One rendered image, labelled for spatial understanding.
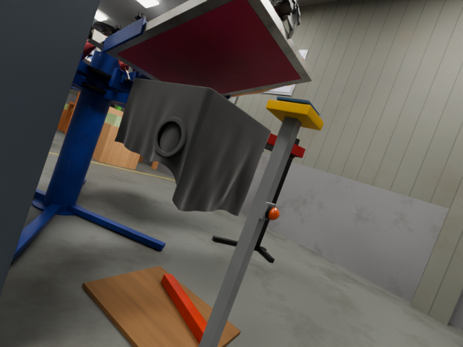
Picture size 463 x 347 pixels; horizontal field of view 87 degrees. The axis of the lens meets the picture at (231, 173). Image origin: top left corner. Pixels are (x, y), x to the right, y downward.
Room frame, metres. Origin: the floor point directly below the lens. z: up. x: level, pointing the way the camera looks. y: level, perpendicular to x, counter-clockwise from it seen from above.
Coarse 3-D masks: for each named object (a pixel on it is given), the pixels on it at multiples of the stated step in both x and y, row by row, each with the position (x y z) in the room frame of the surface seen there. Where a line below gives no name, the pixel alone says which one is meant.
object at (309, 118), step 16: (272, 112) 0.73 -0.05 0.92; (288, 112) 0.67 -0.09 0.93; (304, 112) 0.64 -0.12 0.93; (288, 128) 0.70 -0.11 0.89; (320, 128) 0.73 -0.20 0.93; (288, 144) 0.70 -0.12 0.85; (272, 160) 0.71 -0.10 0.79; (272, 176) 0.70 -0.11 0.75; (256, 192) 0.72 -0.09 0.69; (272, 192) 0.71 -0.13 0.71; (256, 208) 0.70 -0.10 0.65; (256, 224) 0.69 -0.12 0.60; (240, 240) 0.71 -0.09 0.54; (256, 240) 0.72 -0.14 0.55; (240, 256) 0.70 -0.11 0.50; (240, 272) 0.70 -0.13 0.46; (224, 288) 0.71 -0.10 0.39; (224, 304) 0.70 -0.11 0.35; (208, 320) 0.72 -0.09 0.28; (224, 320) 0.71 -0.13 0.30; (208, 336) 0.70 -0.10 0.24
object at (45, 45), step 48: (0, 0) 0.47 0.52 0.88; (48, 0) 0.52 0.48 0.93; (96, 0) 0.58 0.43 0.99; (0, 48) 0.48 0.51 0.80; (48, 48) 0.54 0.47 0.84; (0, 96) 0.50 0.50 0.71; (48, 96) 0.56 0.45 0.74; (0, 144) 0.52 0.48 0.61; (48, 144) 0.58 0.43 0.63; (0, 192) 0.54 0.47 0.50; (0, 240) 0.56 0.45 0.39; (0, 288) 0.58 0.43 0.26
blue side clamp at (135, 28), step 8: (136, 24) 1.00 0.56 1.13; (144, 24) 0.98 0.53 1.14; (120, 32) 1.07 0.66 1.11; (128, 32) 1.03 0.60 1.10; (136, 32) 0.98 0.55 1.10; (112, 40) 1.10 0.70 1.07; (120, 40) 1.06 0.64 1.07; (128, 40) 1.02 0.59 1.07; (104, 48) 1.13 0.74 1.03; (112, 48) 1.10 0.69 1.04
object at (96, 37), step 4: (92, 32) 1.15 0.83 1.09; (96, 32) 1.15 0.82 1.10; (92, 36) 1.14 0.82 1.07; (96, 36) 1.15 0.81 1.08; (100, 36) 1.17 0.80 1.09; (104, 36) 1.18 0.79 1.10; (88, 40) 1.16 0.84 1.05; (92, 40) 1.15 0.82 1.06; (96, 40) 1.15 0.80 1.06; (100, 40) 1.17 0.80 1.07; (92, 44) 1.18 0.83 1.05; (96, 44) 1.18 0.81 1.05; (100, 44) 1.17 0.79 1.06; (100, 48) 1.21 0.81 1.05; (140, 72) 1.39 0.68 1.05
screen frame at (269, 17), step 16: (192, 0) 0.83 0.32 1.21; (208, 0) 0.78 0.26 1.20; (224, 0) 0.78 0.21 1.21; (256, 0) 0.76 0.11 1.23; (160, 16) 0.93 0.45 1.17; (176, 16) 0.87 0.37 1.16; (192, 16) 0.86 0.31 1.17; (272, 16) 0.82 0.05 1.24; (144, 32) 0.98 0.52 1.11; (160, 32) 0.97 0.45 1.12; (272, 32) 0.89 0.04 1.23; (288, 48) 0.96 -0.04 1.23; (128, 64) 1.24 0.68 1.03; (304, 64) 1.07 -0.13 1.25; (304, 80) 1.17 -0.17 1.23; (224, 96) 1.46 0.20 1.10
